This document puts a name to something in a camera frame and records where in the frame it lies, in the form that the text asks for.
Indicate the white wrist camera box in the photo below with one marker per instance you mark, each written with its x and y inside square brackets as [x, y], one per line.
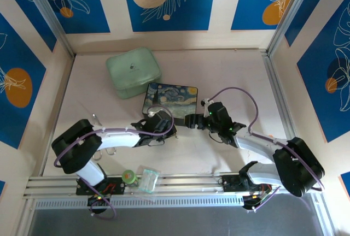
[152, 114]
[207, 102]

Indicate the aluminium corner post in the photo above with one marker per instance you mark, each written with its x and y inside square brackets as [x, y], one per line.
[290, 12]
[46, 9]

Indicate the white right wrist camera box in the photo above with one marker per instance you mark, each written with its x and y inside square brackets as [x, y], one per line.
[207, 102]

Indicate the black controller module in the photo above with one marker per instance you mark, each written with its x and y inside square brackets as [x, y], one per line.
[253, 201]
[99, 200]

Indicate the starry night painted box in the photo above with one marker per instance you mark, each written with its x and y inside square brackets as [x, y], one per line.
[172, 99]

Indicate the green round jar orange label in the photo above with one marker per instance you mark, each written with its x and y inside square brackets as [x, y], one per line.
[128, 176]

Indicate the blue floral wall poster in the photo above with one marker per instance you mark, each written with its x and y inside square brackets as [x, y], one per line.
[90, 6]
[314, 83]
[191, 1]
[251, 1]
[27, 14]
[16, 55]

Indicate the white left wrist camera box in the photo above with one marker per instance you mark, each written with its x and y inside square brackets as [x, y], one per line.
[152, 114]

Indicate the aluminium side rail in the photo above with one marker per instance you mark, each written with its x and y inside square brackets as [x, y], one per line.
[273, 83]

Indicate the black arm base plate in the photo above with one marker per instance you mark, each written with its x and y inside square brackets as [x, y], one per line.
[117, 188]
[229, 185]

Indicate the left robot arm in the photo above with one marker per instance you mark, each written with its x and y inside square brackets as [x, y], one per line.
[117, 139]

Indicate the mint green zip case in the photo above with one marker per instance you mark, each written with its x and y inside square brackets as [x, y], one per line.
[132, 68]

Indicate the aluminium frame rail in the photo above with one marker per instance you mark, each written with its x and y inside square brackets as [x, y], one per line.
[186, 184]

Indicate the clear plastic box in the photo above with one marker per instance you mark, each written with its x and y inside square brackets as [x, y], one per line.
[147, 180]

